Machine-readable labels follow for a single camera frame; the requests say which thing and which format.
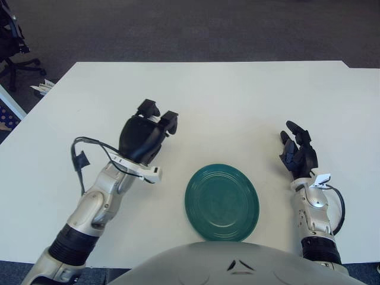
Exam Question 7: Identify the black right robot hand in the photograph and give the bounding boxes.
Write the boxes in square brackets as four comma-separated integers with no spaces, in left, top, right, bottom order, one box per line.
[278,120,319,181]

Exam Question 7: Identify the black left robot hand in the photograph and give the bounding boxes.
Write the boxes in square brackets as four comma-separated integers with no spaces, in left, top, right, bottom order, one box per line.
[118,99,179,167]

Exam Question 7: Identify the green round plate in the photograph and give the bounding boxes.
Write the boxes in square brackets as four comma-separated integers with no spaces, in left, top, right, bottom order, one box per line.
[183,163,261,243]

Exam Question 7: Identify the white paper scraps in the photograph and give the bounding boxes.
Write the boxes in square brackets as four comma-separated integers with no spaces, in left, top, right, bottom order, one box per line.
[30,79,56,96]

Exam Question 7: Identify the white panel edge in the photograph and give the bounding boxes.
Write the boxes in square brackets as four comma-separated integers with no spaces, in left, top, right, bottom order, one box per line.
[0,84,27,119]

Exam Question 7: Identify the blue dotted box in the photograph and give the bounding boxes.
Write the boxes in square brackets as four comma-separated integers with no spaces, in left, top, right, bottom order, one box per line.
[0,99,24,133]

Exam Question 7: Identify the grey robot torso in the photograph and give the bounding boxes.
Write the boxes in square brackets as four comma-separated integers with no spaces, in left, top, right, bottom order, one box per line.
[106,240,371,285]

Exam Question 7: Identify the black office chair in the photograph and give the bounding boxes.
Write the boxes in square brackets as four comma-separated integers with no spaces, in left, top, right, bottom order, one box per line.
[0,0,48,93]

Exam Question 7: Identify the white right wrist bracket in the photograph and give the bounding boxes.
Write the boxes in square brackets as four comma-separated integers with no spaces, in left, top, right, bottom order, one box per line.
[311,172,332,188]

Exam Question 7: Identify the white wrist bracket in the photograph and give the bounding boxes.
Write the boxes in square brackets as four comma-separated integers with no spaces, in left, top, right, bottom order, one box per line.
[108,150,163,185]
[311,172,332,188]

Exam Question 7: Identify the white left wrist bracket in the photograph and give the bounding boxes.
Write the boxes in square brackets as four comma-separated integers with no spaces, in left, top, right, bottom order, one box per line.
[108,150,163,185]

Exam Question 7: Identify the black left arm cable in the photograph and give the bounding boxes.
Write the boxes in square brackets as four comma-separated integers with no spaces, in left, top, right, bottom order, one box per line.
[70,136,143,197]

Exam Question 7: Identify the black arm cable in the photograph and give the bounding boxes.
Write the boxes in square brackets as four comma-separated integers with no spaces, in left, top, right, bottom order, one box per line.
[325,183,346,237]
[70,136,143,197]

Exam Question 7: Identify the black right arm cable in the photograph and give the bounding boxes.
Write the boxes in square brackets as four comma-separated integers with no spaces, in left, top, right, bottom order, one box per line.
[325,183,346,237]

